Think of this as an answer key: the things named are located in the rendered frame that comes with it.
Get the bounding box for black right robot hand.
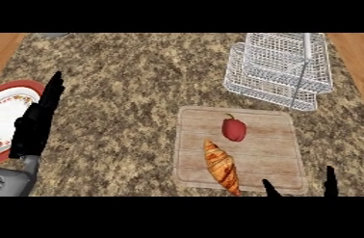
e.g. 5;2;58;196
262;165;340;198

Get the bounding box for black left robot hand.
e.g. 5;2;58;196
7;70;66;160

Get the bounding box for pale wooden cutting board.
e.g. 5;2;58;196
172;105;309;196

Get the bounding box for red bell pepper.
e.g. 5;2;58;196
221;113;247;143

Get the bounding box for red rimmed floral plate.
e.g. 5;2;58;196
0;80;47;164

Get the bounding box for golden brown croissant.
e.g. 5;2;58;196
203;139;243;197

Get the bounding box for grey round object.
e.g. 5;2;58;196
33;32;70;39

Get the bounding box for white wire tiered basket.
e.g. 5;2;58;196
222;33;334;113

